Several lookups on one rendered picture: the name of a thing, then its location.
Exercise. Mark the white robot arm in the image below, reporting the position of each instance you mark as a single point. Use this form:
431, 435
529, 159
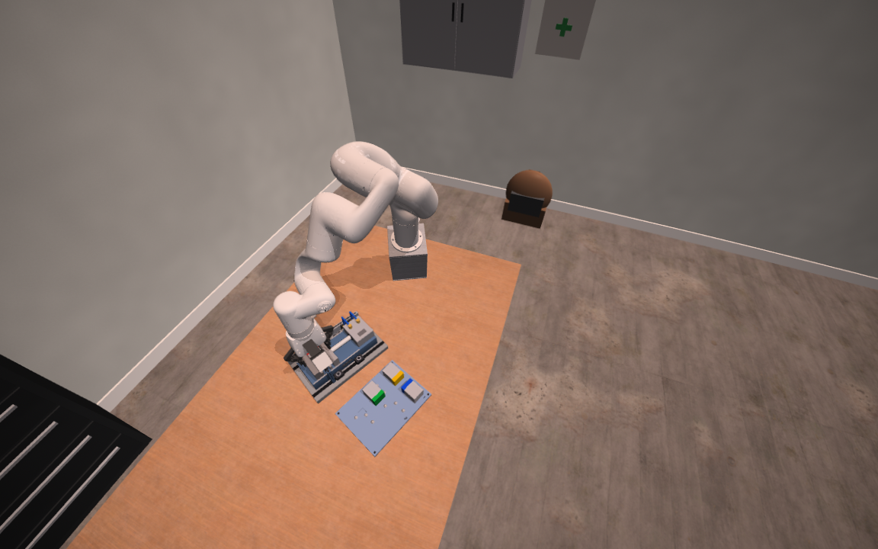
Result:
334, 218

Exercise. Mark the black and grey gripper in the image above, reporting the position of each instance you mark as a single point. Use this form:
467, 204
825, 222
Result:
317, 335

